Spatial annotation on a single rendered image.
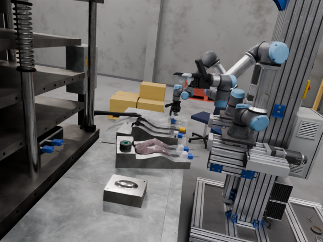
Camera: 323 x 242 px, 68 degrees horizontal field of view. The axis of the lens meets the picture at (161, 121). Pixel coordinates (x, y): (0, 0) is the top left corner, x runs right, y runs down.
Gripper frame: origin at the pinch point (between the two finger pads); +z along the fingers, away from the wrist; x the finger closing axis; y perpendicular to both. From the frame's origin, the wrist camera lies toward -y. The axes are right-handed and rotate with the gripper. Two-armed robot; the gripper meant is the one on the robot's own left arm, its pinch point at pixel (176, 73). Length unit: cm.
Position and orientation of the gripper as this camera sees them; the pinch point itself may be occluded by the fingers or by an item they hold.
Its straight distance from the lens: 132.3
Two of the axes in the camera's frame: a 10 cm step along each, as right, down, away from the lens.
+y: -0.8, 9.7, 2.1
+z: -9.6, -0.3, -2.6
